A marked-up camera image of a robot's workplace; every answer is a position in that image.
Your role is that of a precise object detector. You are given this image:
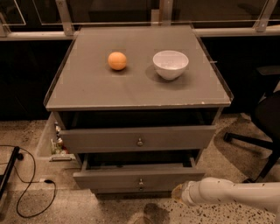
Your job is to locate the black office chair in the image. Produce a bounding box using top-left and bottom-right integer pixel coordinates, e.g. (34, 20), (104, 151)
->
(223, 66), (280, 183)

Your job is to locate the metal railing frame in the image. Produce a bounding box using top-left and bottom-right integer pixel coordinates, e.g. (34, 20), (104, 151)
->
(0, 0), (280, 39)

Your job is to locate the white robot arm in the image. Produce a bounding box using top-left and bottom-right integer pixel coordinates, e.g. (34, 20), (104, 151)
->
(171, 178), (280, 224)

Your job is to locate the orange ball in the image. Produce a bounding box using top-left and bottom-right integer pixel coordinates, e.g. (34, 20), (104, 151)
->
(108, 52), (127, 71)

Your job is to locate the clear plastic storage bin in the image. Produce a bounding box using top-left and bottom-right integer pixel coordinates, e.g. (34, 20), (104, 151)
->
(35, 114), (75, 162)

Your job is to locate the grey drawer cabinet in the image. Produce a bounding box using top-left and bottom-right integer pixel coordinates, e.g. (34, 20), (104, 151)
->
(43, 24), (235, 195)

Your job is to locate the grey drawer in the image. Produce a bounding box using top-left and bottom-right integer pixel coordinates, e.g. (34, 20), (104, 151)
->
(73, 157), (205, 194)
(54, 109), (216, 153)

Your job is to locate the black floor stand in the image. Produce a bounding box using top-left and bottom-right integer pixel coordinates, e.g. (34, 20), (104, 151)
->
(0, 146), (20, 199)

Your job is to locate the black cable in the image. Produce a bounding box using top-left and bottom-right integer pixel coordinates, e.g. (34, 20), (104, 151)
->
(0, 144), (58, 219)

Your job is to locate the grey top drawer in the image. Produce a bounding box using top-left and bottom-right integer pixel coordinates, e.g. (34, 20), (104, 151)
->
(54, 109), (216, 153)

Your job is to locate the white bowl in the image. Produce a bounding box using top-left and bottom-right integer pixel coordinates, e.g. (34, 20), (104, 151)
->
(152, 50), (189, 81)

